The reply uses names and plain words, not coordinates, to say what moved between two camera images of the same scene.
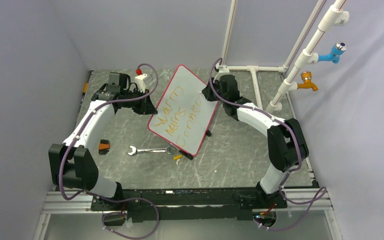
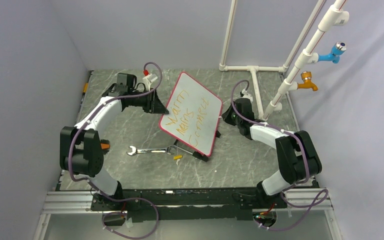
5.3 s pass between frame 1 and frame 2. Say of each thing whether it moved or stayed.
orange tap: stayed
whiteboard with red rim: moved
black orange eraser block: stayed
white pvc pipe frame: stayed
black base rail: stayed
